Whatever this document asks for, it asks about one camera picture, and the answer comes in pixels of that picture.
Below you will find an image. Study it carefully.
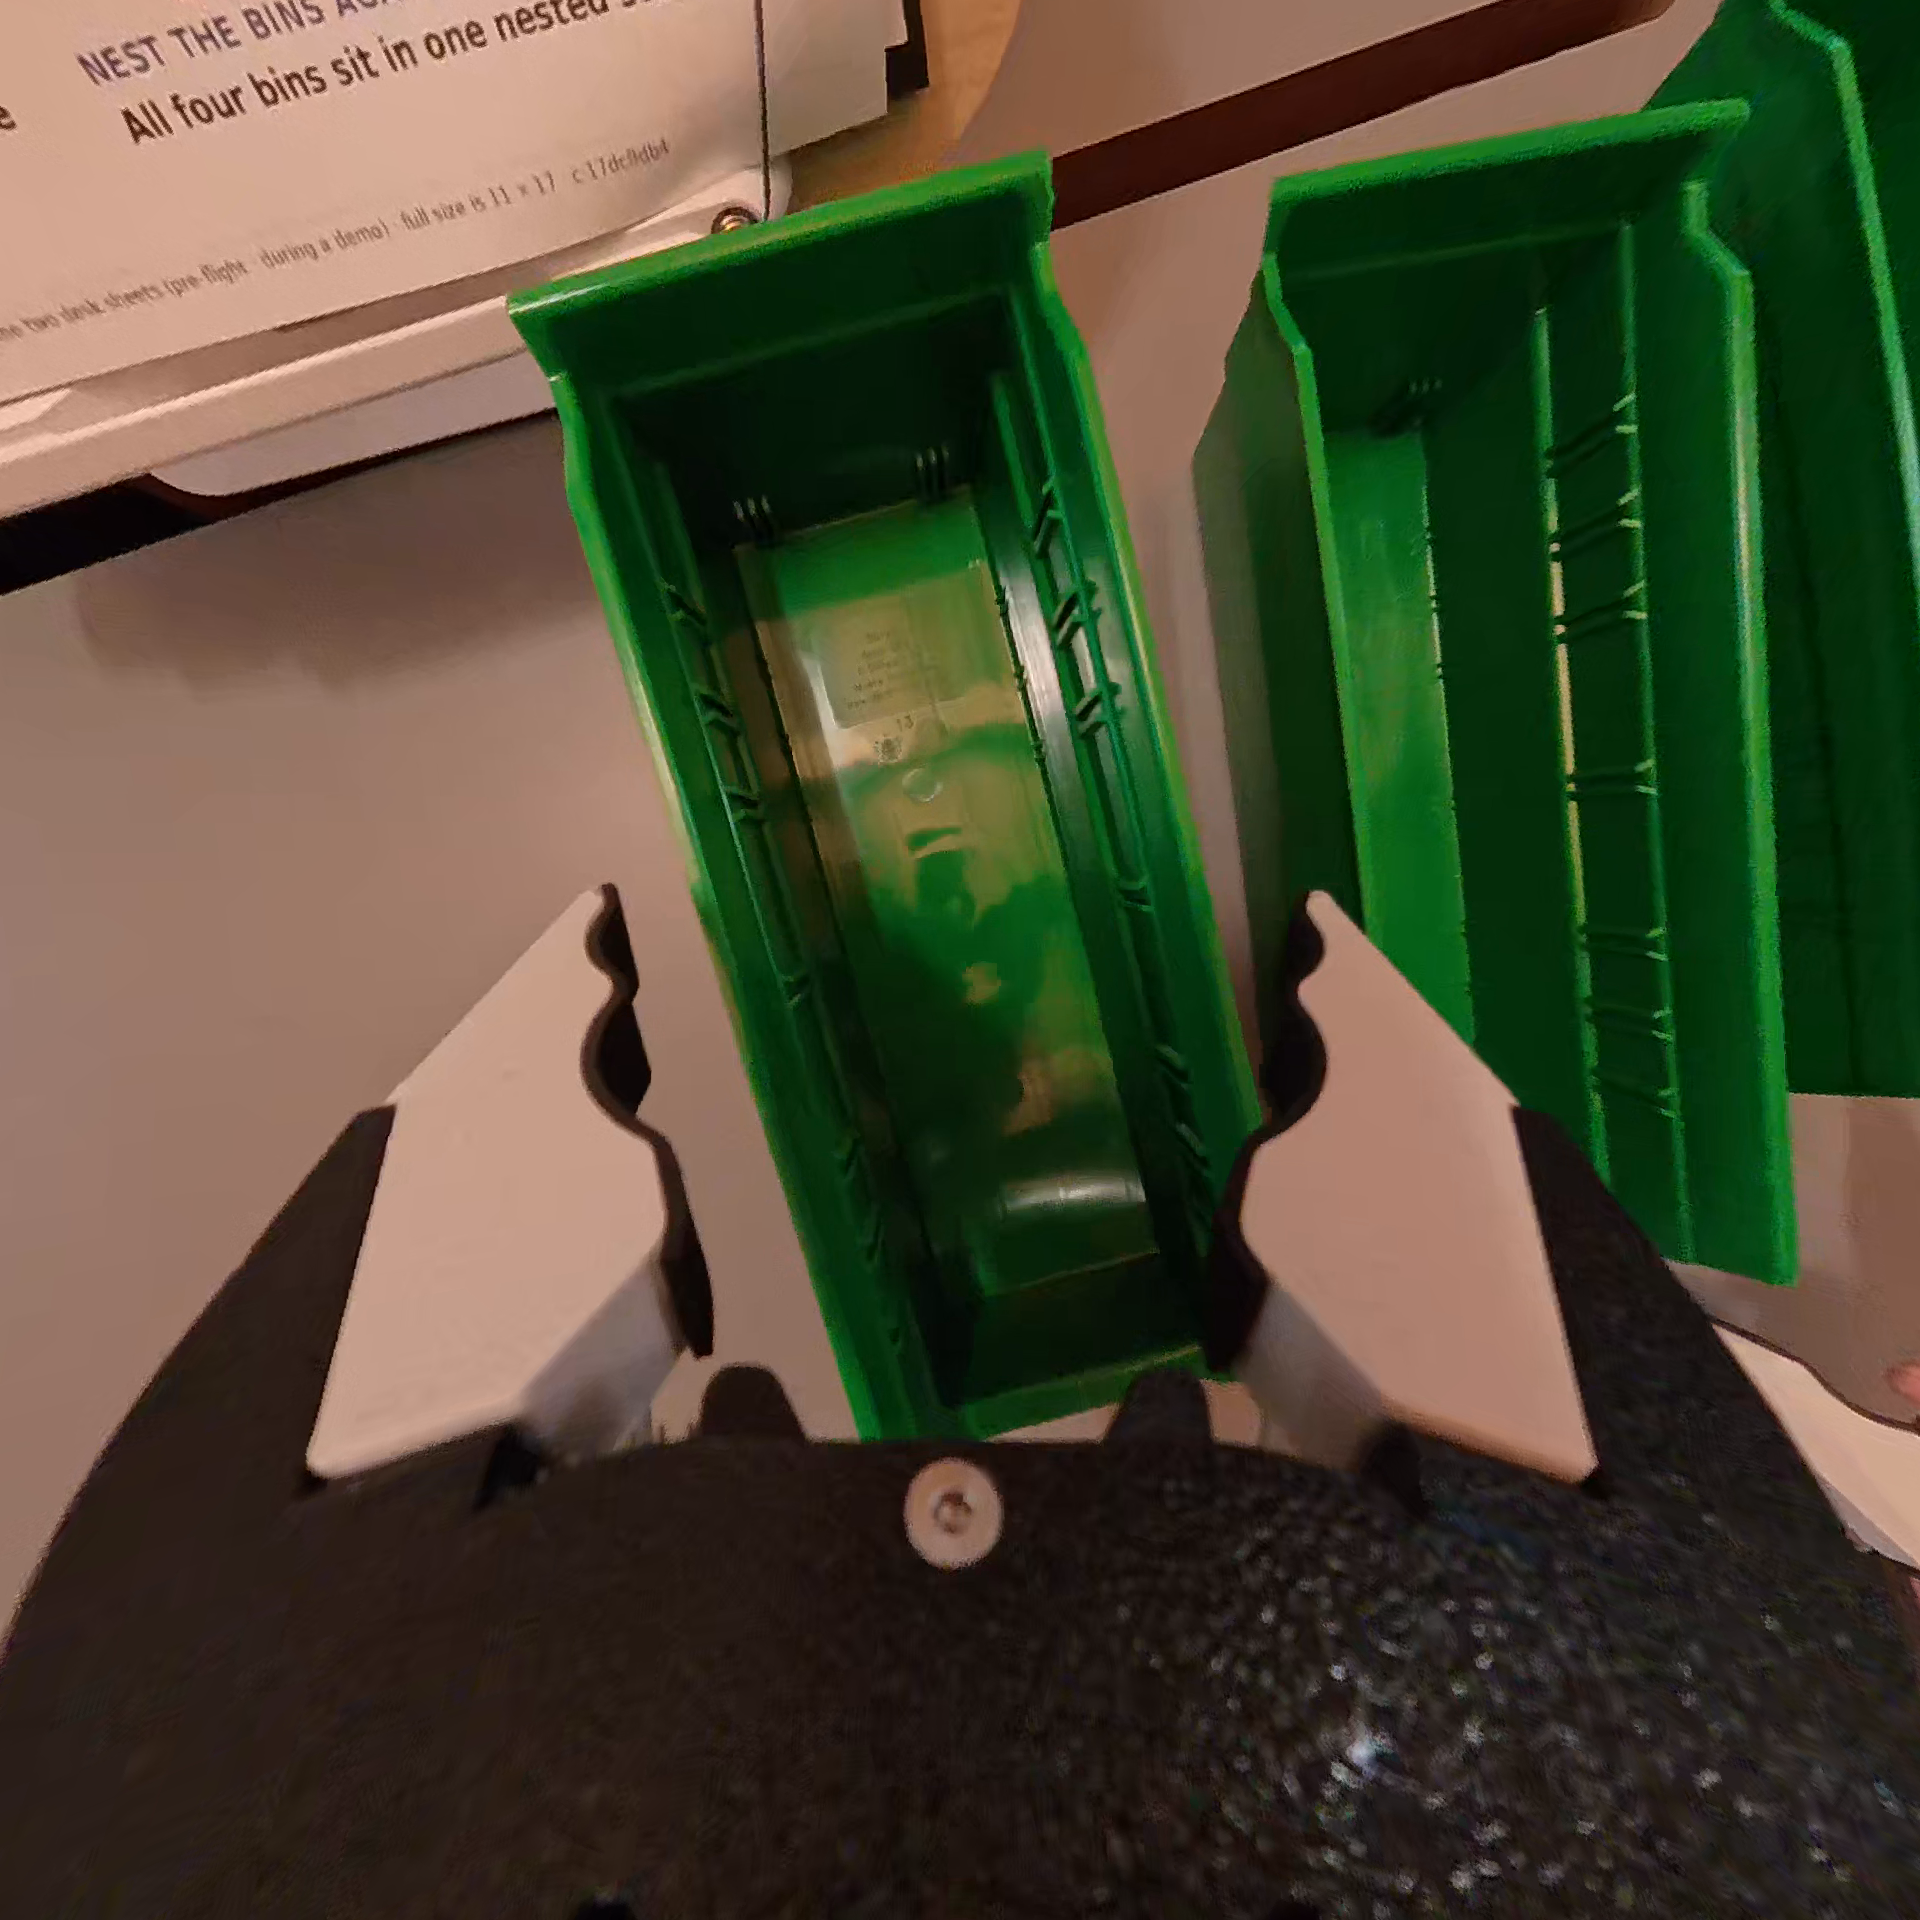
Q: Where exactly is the instruction poster sheet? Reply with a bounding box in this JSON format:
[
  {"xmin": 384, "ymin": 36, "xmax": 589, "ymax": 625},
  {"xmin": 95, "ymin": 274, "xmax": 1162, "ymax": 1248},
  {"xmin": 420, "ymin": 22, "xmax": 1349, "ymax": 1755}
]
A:
[{"xmin": 0, "ymin": 0, "xmax": 930, "ymax": 411}]

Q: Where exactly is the green plastic bin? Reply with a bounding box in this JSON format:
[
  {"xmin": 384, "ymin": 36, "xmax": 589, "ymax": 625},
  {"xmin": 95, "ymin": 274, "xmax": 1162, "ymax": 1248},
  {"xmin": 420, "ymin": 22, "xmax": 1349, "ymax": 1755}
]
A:
[
  {"xmin": 505, "ymin": 150, "xmax": 1263, "ymax": 1447},
  {"xmin": 1643, "ymin": 0, "xmax": 1920, "ymax": 1101},
  {"xmin": 1191, "ymin": 100, "xmax": 1803, "ymax": 1289}
]

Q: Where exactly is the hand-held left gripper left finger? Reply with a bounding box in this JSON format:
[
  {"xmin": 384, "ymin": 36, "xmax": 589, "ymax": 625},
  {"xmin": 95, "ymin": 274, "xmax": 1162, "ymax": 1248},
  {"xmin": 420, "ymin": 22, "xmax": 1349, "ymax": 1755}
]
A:
[{"xmin": 304, "ymin": 884, "xmax": 715, "ymax": 1487}]

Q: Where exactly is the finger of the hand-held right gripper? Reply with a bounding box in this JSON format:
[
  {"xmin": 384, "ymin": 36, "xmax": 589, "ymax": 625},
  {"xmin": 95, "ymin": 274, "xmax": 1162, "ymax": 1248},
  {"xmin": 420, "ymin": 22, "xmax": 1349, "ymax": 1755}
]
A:
[{"xmin": 1711, "ymin": 1318, "xmax": 1920, "ymax": 1570}]

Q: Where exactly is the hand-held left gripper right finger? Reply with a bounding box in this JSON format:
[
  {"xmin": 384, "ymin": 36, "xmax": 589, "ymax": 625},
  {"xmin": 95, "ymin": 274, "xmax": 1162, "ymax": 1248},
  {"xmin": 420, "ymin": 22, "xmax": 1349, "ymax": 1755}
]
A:
[{"xmin": 1203, "ymin": 890, "xmax": 1601, "ymax": 1483}]

